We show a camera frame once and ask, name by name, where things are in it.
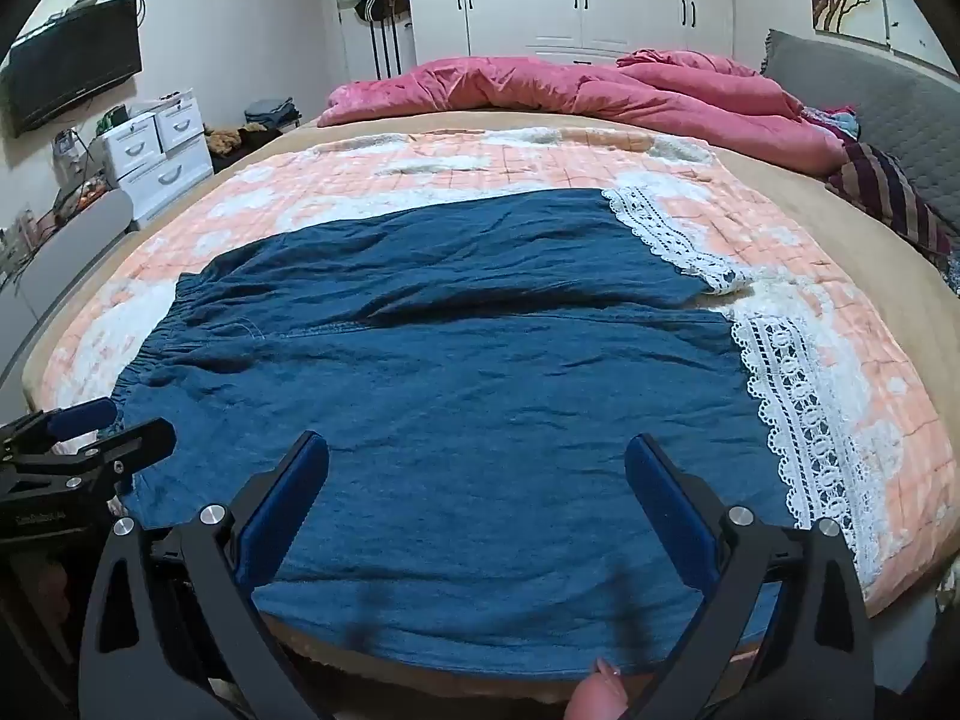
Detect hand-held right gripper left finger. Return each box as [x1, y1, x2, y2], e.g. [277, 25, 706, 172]
[79, 431, 331, 720]

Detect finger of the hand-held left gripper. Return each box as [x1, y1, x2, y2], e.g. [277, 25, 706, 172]
[45, 420, 177, 494]
[0, 399, 119, 458]

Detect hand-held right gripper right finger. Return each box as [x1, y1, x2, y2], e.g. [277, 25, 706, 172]
[624, 433, 878, 720]

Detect blue pants with lace trim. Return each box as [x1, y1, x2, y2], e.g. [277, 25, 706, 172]
[105, 187, 890, 680]

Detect person's right hand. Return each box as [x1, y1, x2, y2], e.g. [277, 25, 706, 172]
[566, 658, 627, 720]

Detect grey padded panel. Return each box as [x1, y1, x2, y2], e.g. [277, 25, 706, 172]
[0, 191, 136, 391]

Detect large white drawer box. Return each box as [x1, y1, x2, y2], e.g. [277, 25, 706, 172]
[120, 136, 215, 230]

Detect small white drawer box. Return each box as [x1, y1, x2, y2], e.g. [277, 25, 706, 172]
[154, 90, 205, 152]
[101, 112, 164, 182]

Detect peach and white fleece blanket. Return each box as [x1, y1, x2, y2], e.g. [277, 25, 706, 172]
[37, 127, 946, 601]

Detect bed with tan sheet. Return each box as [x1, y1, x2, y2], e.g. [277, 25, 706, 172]
[19, 109, 960, 698]

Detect pile of folded clothes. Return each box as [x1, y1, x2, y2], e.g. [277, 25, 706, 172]
[244, 97, 301, 130]

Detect striped pillow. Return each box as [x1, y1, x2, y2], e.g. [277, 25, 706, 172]
[825, 142, 953, 263]

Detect colourful clothes heap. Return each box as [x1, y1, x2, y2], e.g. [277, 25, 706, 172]
[802, 105, 860, 142]

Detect pink duvet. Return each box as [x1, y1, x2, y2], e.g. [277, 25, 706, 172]
[316, 49, 852, 173]

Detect grey quilted headboard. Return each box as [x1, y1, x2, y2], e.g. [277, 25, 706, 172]
[761, 28, 960, 241]

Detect black wall television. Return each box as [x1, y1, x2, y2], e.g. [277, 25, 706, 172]
[0, 0, 143, 137]

